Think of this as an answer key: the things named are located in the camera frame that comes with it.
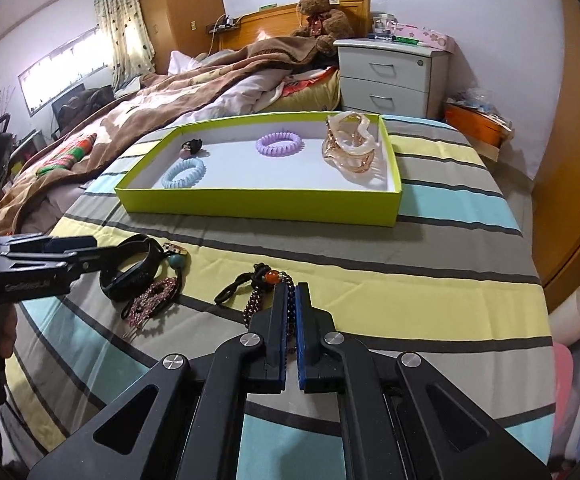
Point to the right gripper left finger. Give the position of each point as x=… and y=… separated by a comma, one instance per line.
x=183, y=419

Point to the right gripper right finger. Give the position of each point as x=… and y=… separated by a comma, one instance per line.
x=401, y=418

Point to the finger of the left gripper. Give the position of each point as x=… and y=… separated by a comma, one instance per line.
x=45, y=244
x=94, y=259

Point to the beige translucent hair claw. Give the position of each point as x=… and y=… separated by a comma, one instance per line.
x=349, y=146

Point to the person's left hand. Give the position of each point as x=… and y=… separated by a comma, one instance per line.
x=8, y=329

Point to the brown fleece blanket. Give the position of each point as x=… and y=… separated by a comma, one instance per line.
x=238, y=100

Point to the black chair with clothes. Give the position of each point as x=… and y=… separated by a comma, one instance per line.
x=78, y=104

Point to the striped table cloth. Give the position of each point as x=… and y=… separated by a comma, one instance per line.
x=452, y=280

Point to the white paper roll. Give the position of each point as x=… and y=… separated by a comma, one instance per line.
x=564, y=321

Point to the spotted window curtain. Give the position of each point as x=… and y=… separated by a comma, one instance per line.
x=129, y=50

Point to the green shallow cardboard box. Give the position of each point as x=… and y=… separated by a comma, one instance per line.
x=262, y=166

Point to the wooden wardrobe left corner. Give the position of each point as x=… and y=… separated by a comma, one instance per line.
x=179, y=25

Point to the yellow pillow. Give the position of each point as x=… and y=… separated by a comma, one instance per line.
x=313, y=90

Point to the wooden headboard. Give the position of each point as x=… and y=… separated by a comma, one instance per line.
x=281, y=20

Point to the orange storage box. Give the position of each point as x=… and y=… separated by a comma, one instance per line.
x=488, y=127

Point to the white two-drawer nightstand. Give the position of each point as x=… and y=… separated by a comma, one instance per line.
x=395, y=79

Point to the brown teddy bear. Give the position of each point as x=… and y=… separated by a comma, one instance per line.
x=323, y=21

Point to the pink floral tissue box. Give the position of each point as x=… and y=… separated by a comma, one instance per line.
x=424, y=37

